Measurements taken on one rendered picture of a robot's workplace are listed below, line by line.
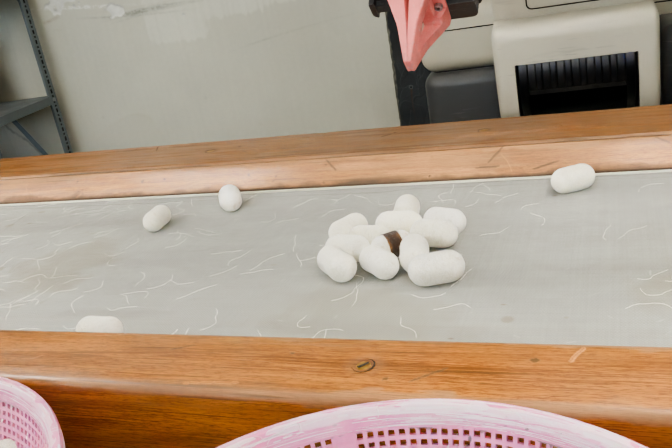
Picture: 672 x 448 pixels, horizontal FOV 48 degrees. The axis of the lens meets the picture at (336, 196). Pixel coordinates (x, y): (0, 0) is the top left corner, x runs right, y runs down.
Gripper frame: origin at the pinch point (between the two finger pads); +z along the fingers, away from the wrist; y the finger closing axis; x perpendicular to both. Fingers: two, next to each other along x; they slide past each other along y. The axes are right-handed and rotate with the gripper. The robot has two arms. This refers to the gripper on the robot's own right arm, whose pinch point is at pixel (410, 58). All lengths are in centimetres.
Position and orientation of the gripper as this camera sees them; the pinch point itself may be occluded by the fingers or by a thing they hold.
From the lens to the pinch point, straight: 63.5
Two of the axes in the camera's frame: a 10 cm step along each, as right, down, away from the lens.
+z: -1.3, 8.9, -4.5
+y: 9.3, -0.4, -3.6
